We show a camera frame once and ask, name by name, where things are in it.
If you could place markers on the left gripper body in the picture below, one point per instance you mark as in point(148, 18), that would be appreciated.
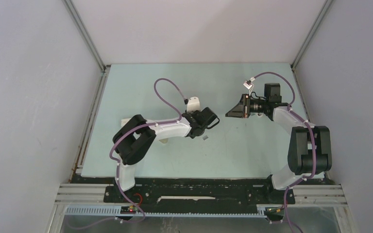
point(193, 113)

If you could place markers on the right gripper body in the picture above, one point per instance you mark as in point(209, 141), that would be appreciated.
point(257, 105)

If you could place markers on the olive green stapler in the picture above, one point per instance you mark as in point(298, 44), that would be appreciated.
point(164, 141)

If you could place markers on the white stapler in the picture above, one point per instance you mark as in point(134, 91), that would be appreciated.
point(124, 121)

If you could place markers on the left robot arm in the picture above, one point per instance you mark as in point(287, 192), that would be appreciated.
point(134, 139)

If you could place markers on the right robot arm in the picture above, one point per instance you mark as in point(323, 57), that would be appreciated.
point(309, 151)

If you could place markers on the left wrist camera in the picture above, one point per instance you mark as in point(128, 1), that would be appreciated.
point(192, 104)

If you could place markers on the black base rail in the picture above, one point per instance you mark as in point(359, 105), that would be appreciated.
point(200, 196)

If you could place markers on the left aluminium frame post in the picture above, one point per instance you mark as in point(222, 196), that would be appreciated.
point(77, 20)

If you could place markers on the aluminium frame post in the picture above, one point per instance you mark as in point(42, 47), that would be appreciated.
point(312, 32)
point(77, 20)

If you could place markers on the right aluminium frame post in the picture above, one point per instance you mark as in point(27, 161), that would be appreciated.
point(312, 32)

